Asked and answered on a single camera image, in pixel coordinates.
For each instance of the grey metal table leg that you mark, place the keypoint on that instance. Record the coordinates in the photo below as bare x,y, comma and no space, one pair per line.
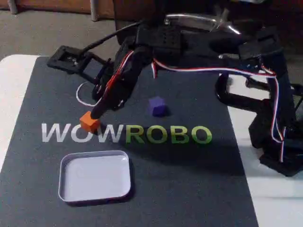
95,10
13,6

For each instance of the pale lavender metal tray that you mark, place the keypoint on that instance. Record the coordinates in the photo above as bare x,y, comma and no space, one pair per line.
94,176

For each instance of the purple cube block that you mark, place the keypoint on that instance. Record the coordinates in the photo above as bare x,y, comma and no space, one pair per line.
158,107

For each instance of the black table clamp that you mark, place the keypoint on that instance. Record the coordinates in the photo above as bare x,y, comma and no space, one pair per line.
236,99

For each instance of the black camera box mount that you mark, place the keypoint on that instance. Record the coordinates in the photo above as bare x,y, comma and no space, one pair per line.
68,59

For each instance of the brown wooden furniture panel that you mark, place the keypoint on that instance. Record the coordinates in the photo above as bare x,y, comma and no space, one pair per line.
47,4

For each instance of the chrome office chair base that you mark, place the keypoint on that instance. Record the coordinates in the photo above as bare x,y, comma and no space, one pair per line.
201,20

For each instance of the black WOWROBO desk mat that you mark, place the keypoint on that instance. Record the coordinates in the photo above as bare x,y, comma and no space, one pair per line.
142,179

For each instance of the orange cube block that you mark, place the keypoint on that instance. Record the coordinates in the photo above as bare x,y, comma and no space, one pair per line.
88,123

